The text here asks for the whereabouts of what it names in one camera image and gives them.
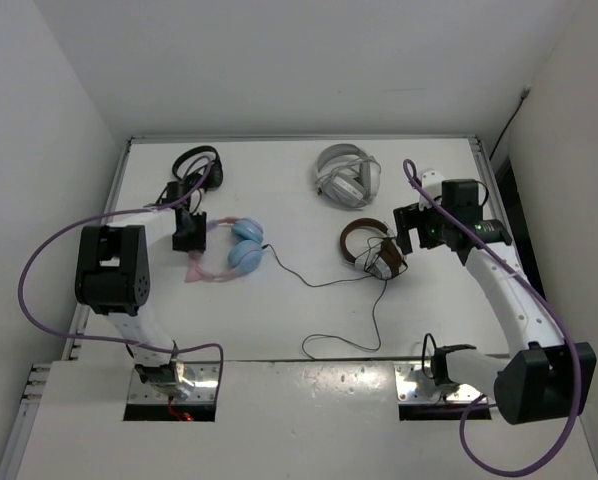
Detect pink blue cat-ear headphones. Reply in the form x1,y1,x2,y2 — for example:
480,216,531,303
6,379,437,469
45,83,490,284
185,217,264,283

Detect thin black headphone cable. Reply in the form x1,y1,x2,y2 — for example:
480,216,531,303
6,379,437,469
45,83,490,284
261,243,390,361

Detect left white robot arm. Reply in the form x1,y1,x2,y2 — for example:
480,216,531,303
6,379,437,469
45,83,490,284
75,181,206,400

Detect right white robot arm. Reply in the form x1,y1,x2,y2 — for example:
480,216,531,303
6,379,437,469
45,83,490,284
393,171,596,425

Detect brown silver headphones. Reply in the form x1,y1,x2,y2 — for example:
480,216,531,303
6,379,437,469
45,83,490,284
339,217,407,281

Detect black Panasonic headphones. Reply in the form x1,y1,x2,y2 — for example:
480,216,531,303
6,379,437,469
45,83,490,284
171,145,224,191

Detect white grey headphones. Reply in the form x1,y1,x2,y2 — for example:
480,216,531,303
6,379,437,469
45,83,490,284
314,143,382,209

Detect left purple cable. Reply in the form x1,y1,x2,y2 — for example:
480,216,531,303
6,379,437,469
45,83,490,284
17,162,225,391

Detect purple cable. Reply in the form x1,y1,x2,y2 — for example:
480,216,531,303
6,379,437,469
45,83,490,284
17,162,225,391
402,159,585,477

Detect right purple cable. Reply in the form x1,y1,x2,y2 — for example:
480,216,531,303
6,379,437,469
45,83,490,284
402,159,585,477

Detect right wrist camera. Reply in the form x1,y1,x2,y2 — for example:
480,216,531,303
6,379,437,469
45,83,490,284
419,169,445,210

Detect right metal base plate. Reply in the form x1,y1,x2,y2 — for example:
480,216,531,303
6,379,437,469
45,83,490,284
394,360,481,406

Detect metal base plate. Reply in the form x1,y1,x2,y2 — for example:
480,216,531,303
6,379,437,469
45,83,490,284
127,361,219,405
394,360,481,406

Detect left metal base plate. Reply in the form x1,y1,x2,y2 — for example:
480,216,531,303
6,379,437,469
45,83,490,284
127,361,219,405

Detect black wall cable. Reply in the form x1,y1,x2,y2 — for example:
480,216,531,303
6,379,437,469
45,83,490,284
488,89,530,166

